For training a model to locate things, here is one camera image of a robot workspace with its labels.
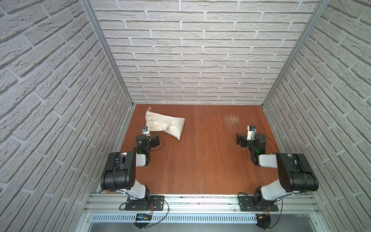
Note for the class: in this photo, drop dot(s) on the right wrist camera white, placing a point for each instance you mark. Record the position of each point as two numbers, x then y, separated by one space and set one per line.
251 131

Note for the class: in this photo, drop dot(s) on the vent grille strip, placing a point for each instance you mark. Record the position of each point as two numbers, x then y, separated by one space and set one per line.
179 218

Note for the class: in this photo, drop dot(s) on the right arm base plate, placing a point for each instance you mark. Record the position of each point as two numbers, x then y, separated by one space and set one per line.
250 204

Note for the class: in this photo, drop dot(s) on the right corner aluminium post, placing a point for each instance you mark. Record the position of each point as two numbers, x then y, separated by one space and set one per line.
313 20

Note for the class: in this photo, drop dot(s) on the controller board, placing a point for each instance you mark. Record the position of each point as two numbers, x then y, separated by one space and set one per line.
263 221
142 220

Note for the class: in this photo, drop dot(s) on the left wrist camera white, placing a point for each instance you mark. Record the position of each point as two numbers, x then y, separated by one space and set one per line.
145 131

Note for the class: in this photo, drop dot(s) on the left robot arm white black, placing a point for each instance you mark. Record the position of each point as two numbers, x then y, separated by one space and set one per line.
119 173

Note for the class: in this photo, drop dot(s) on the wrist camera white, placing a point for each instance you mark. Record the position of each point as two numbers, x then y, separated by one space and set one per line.
251 131
145 131

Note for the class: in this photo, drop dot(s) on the corner aluminium post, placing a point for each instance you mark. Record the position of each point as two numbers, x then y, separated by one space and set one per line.
313 20
105 47

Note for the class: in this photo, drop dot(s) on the left controller board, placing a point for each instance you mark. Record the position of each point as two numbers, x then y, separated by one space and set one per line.
142 220

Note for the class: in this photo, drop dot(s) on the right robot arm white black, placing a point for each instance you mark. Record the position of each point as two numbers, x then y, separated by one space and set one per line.
295 174

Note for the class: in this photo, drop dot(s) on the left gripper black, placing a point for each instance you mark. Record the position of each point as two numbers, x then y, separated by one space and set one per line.
146 138

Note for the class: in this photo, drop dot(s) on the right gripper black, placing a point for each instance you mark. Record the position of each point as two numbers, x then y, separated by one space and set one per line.
240 139

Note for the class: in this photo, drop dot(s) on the aluminium front rail frame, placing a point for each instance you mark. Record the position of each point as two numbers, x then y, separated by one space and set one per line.
290 208

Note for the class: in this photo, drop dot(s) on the right controller board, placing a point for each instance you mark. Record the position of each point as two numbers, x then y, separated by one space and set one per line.
263 221

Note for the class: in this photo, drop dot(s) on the beige cloth soil bag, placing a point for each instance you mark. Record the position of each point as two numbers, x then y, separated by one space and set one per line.
168 124

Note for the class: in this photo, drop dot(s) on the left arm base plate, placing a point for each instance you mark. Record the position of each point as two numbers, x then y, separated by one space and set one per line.
154 203

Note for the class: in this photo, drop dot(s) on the left corner aluminium post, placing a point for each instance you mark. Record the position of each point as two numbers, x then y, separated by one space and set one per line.
105 47

